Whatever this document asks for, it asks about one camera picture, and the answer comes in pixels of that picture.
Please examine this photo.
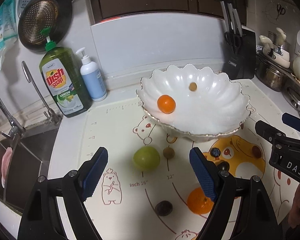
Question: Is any blueberry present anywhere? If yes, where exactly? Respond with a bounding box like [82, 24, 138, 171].
[210, 147, 221, 158]

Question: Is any large orange mandarin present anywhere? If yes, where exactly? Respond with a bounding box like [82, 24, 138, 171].
[186, 187, 214, 215]

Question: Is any brown longan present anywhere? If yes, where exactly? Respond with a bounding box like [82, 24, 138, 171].
[163, 147, 175, 160]

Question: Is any green apple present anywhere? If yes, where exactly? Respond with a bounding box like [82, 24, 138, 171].
[132, 146, 160, 172]

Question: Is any dark plum grape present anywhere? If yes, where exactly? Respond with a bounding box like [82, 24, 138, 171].
[217, 161, 230, 172]

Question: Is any chrome kitchen faucet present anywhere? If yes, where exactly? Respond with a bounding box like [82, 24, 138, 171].
[0, 60, 63, 140]

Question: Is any cream bear baking mat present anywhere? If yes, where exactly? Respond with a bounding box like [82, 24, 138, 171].
[79, 81, 298, 239]

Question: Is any steel pot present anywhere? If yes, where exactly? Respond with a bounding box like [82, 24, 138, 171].
[255, 57, 288, 92]

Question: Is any white scalloped bowl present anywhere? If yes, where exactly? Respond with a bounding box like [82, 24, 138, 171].
[136, 64, 251, 142]

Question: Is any cream saucepan stack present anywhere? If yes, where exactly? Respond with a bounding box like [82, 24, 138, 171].
[259, 27, 290, 69]

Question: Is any small orange in bowl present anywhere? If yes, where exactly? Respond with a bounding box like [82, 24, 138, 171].
[157, 94, 176, 114]

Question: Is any tan longan in bowl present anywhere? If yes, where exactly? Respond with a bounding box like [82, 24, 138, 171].
[189, 82, 198, 92]

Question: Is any green dish soap bottle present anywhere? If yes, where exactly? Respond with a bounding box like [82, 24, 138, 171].
[39, 28, 93, 118]

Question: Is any black knife block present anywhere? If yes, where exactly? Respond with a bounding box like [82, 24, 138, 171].
[222, 29, 256, 80]

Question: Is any white blue pump bottle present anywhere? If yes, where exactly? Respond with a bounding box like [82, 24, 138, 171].
[76, 47, 107, 102]

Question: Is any packaged wipes bag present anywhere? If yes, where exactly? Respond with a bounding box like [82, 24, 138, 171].
[0, 0, 18, 71]

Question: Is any hanging metal strainer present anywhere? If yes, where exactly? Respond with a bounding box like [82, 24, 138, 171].
[18, 0, 72, 52]

